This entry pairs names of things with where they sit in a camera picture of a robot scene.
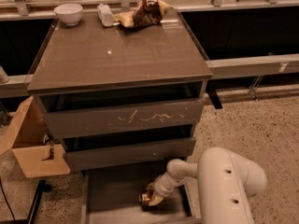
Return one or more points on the grey middle drawer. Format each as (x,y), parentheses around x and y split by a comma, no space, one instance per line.
(121,155)

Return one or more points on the grey bottom drawer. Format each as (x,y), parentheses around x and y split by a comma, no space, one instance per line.
(112,196)

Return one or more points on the grey top drawer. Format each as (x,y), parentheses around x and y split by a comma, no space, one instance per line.
(121,118)

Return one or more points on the cardboard box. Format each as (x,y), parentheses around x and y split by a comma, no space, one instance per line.
(24,137)

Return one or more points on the grey horizontal rail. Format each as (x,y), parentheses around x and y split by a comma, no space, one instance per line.
(254,66)

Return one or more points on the brown snack bag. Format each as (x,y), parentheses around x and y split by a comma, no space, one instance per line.
(147,12)

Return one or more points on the grey drawer cabinet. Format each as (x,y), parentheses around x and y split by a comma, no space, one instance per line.
(89,66)

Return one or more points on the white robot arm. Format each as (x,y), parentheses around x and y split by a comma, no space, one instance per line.
(225,182)

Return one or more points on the white bowl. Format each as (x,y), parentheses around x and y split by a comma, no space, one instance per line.
(69,14)

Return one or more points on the grey drawer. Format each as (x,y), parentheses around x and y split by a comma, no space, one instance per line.
(121,118)
(112,196)
(121,155)

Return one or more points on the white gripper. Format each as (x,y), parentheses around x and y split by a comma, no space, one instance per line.
(161,185)

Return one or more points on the black metal stand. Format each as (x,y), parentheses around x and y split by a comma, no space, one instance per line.
(41,188)

